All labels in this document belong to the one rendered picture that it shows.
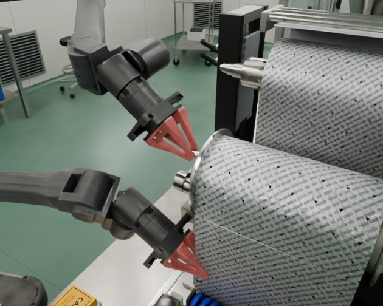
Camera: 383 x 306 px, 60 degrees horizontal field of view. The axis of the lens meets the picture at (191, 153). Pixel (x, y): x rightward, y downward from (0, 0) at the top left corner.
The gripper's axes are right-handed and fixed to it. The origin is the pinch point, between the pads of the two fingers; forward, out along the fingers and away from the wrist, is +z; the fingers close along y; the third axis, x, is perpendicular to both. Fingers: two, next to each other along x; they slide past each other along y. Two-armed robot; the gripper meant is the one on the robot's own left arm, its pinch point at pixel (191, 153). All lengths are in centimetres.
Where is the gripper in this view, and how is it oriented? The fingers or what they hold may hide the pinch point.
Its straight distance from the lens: 54.9
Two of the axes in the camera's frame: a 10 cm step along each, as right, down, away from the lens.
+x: 5.2, -4.8, -7.0
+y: -5.0, 4.9, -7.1
